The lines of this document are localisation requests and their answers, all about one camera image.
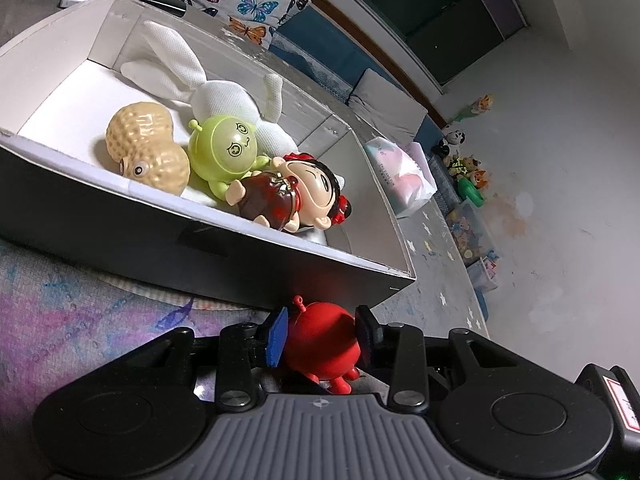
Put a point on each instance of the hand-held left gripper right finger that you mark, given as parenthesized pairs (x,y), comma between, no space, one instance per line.
(369,337)

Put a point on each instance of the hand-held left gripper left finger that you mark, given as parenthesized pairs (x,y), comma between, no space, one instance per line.
(276,337)

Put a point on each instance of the red round toy figure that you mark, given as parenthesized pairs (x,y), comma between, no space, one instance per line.
(322,340)

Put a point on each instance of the black-haired doll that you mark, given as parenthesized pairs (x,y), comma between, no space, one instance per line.
(295,185)

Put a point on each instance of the green round toy figure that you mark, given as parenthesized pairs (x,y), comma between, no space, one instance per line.
(225,147)

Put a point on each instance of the grey cardboard box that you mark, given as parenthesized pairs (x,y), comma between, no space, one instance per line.
(100,220)

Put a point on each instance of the beige peanut toy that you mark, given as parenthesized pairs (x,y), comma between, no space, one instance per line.
(145,145)

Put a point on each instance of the small clear plastic bin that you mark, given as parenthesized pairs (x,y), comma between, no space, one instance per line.
(485,272)

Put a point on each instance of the clear plastic toy bin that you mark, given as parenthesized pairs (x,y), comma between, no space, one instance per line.
(470,232)

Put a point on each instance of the pink tissue pack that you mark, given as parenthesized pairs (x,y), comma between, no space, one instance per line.
(400,175)

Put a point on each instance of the green plastic toy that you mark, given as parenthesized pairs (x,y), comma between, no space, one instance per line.
(472,192)

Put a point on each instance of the orange fox plush toy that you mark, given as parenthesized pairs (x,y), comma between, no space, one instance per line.
(480,179)

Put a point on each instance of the yellow striped plush toy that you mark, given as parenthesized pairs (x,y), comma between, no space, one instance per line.
(462,165)

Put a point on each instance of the panda plush toy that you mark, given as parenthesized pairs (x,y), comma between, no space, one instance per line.
(452,141)

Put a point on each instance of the grey cushion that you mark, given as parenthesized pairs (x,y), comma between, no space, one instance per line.
(387,105)

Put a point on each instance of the white plush rabbit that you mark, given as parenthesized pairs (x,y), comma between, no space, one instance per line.
(220,97)

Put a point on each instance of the green and orange plush toy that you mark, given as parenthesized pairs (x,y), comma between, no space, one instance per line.
(477,107)

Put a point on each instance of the dark glass door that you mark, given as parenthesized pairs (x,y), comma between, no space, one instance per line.
(425,20)

